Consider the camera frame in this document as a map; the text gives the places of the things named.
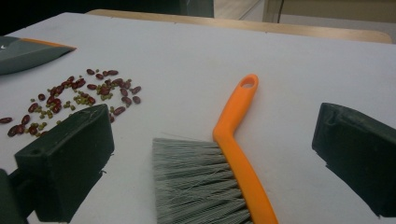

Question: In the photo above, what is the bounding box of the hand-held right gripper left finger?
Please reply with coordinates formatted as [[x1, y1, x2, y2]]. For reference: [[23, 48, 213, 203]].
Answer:
[[13, 103, 116, 223]]

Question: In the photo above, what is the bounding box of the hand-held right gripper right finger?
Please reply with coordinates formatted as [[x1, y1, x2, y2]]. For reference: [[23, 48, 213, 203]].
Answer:
[[311, 102, 396, 218]]

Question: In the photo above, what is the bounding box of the pile of red and green beans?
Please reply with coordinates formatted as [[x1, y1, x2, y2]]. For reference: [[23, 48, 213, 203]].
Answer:
[[0, 68, 143, 138]]

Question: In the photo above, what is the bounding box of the grey dustpan with orange edge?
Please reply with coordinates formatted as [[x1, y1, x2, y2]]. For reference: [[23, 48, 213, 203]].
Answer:
[[0, 35, 78, 77]]

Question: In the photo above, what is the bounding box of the orange brush with grey bristles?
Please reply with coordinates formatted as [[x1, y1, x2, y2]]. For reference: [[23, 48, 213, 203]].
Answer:
[[151, 73, 279, 224]]

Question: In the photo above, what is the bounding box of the beige wooden furniture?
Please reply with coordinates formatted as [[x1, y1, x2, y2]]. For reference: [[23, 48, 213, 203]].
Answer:
[[262, 0, 396, 24]]

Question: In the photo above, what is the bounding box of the white board sheet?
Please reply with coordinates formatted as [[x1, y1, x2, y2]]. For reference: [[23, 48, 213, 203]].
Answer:
[[0, 12, 396, 224]]

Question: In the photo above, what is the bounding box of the wooden table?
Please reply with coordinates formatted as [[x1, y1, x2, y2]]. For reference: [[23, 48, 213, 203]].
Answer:
[[85, 8, 393, 45]]

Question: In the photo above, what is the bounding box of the grey cabinet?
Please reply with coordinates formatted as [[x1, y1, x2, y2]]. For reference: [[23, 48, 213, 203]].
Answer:
[[179, 0, 215, 19]]

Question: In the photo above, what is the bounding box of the black hanging cable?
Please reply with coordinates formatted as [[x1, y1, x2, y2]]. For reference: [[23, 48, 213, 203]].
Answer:
[[276, 0, 286, 23]]

